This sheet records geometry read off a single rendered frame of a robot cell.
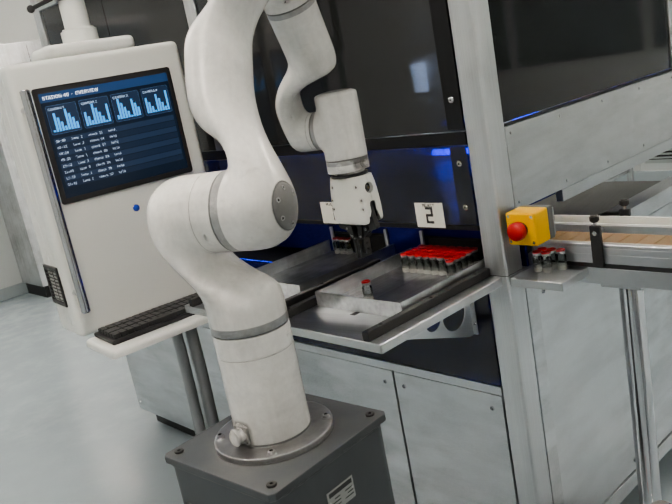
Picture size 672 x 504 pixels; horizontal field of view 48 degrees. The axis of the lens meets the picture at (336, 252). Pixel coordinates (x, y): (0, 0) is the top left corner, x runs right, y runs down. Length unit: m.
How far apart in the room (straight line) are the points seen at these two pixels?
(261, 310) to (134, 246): 1.18
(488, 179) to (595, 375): 0.68
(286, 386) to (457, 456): 0.97
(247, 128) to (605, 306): 1.28
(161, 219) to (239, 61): 0.25
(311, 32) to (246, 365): 0.59
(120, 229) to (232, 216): 1.20
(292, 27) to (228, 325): 0.54
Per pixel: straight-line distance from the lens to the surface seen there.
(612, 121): 2.10
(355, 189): 1.47
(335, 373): 2.26
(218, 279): 1.12
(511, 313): 1.74
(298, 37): 1.36
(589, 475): 2.16
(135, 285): 2.25
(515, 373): 1.80
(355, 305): 1.63
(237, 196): 1.04
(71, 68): 2.19
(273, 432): 1.17
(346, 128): 1.45
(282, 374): 1.14
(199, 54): 1.12
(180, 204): 1.09
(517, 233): 1.61
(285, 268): 2.09
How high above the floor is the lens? 1.40
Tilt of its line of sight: 14 degrees down
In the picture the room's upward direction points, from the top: 11 degrees counter-clockwise
